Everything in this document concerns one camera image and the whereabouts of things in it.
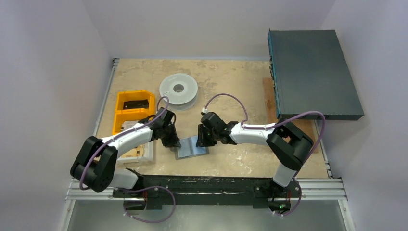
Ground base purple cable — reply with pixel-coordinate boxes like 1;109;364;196
123;187;177;224
272;180;303;218

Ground wooden block in bin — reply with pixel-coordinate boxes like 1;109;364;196
122;145;145;158

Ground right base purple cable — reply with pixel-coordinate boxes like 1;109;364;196
272;180;303;218

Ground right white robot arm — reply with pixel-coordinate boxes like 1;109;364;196
196;112;314;187

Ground dark grey network switch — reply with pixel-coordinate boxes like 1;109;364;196
268;30;365;121

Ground grey card holder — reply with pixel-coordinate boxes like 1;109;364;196
175;135;209;160

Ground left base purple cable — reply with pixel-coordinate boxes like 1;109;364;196
123;187;177;224

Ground brown wooden board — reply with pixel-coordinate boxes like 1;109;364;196
262;77;317;143

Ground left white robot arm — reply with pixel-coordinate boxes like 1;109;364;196
70;107;181;193

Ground clear plastic bin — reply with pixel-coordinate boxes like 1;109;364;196
117;142;154;165

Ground white filament spool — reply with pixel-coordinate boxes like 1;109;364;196
159;73;198;111

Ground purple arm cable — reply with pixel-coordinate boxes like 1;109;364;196
201;93;326;179
79;96;170;191

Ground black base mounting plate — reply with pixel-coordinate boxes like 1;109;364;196
113;175;301;212

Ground black item in bin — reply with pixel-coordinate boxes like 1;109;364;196
123;99;150;110

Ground white cards in yellow bin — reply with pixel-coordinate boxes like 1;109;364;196
121;120;138;131

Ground yellow plastic bin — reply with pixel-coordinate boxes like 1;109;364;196
112;90;155;135

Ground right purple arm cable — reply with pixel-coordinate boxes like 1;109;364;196
201;93;326;179

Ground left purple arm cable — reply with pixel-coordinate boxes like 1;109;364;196
79;96;170;191

